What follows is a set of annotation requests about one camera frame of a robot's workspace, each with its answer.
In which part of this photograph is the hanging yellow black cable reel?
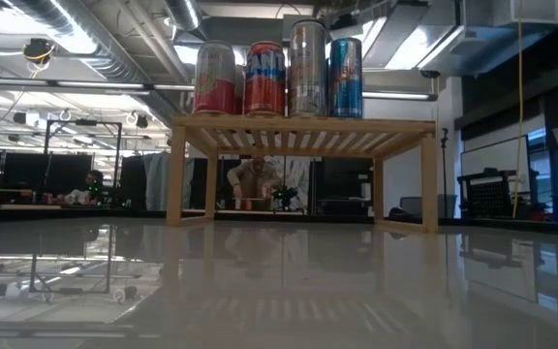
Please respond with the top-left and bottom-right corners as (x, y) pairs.
(20, 37), (57, 79)

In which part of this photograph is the black metal rig frame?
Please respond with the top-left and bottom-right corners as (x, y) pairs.
(42, 118), (124, 195)

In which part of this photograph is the white Celsius energy can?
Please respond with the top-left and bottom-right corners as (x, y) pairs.
(288, 18), (329, 118)

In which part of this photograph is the black desk monitor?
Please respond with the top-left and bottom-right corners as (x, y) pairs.
(48, 154), (94, 193)
(3, 153), (47, 193)

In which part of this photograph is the black cabinet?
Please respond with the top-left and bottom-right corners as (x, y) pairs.
(310, 157), (376, 217)

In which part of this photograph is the grey bin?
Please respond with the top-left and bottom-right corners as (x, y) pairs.
(399, 193), (459, 219)

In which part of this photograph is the wooden slatted shelf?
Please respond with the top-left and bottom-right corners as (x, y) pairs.
(166, 113), (439, 235)

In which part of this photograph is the blue silver Red Bull can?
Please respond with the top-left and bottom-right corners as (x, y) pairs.
(327, 37), (364, 119)

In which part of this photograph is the silver spiral ceiling duct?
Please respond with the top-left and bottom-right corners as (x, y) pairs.
(7, 0), (198, 83)

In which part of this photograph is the person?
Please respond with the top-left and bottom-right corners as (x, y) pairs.
(64, 169), (106, 205)
(225, 154), (284, 212)

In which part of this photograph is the long ceiling light strip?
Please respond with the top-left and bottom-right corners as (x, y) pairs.
(0, 76), (198, 93)

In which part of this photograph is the Spindrift raspberry lime can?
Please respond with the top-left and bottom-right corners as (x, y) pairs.
(194, 40), (237, 115)

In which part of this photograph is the framed whiteboard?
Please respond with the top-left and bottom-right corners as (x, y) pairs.
(460, 134), (532, 195)

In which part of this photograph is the red Fanta can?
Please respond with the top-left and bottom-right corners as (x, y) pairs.
(243, 40), (288, 116)

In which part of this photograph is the black wire crate cart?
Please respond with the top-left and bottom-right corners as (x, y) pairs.
(456, 167), (544, 220)

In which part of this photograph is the white ventilation unit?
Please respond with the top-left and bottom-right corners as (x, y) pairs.
(462, 0), (558, 28)

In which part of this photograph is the grey fabric partition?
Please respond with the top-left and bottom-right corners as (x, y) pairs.
(142, 150), (198, 212)

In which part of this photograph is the black tripod stand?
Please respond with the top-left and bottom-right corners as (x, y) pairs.
(441, 127), (450, 219)

